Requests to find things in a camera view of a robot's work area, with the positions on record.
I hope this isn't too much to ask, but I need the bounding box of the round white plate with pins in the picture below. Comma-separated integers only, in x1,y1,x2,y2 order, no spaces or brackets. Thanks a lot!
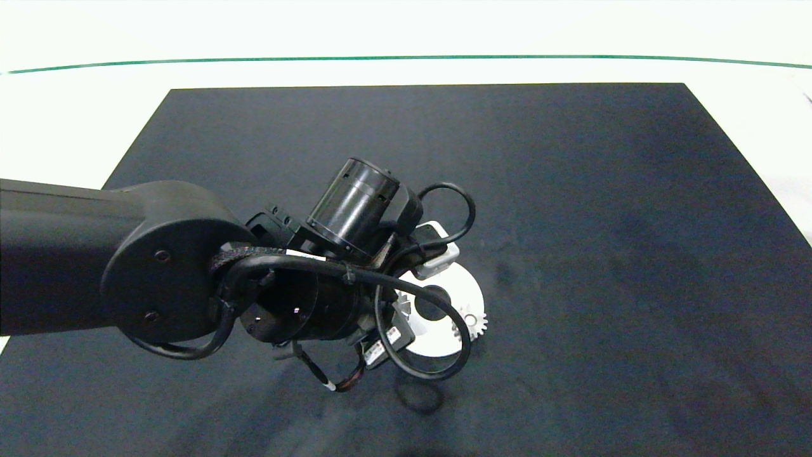
396,263,486,357

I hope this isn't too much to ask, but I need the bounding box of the dark table mat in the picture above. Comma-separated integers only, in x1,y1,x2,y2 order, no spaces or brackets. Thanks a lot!
0,83,812,457

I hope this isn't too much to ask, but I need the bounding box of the braided cable with white tag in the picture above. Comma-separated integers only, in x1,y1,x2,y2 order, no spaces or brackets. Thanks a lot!
293,341,369,393

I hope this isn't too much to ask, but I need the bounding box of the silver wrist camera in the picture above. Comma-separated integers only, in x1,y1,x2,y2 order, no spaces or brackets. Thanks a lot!
412,221,461,277

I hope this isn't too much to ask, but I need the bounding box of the thin black camera cable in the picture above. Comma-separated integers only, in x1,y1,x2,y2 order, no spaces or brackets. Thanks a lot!
406,182,476,255

